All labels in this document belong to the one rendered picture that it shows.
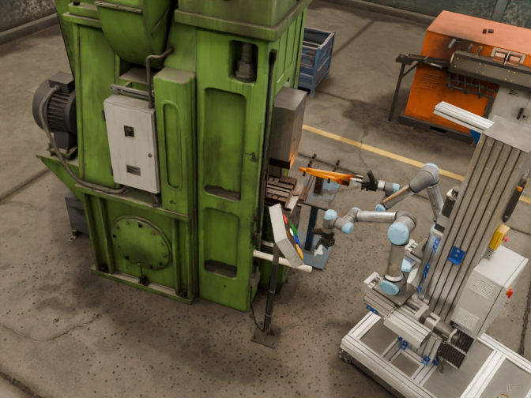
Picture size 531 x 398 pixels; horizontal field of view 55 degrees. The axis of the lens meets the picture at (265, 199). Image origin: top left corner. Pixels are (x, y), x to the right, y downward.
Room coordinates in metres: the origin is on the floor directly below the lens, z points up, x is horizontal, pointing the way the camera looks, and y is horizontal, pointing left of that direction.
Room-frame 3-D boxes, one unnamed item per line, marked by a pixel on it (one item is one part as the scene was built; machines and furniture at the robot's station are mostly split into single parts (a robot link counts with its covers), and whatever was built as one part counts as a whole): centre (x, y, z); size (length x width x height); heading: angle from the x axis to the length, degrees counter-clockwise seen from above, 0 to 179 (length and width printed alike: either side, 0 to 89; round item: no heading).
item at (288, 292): (3.06, -0.22, 0.01); 0.58 x 0.39 x 0.01; 165
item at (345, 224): (2.48, -0.52, 1.23); 0.11 x 0.11 x 0.08; 58
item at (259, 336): (2.51, -0.11, 0.05); 0.22 x 0.22 x 0.09; 75
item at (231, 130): (2.89, 0.25, 1.15); 0.44 x 0.26 x 2.30; 75
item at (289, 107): (3.17, 0.01, 1.56); 0.42 x 0.39 x 0.40; 75
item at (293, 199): (3.18, 0.02, 0.69); 0.56 x 0.38 x 0.45; 75
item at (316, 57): (7.20, -0.12, 0.36); 1.20 x 0.80 x 0.72; 70
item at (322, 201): (3.51, -0.44, 0.69); 0.40 x 0.30 x 0.02; 162
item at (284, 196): (3.13, 0.02, 0.96); 0.42 x 0.20 x 0.09; 75
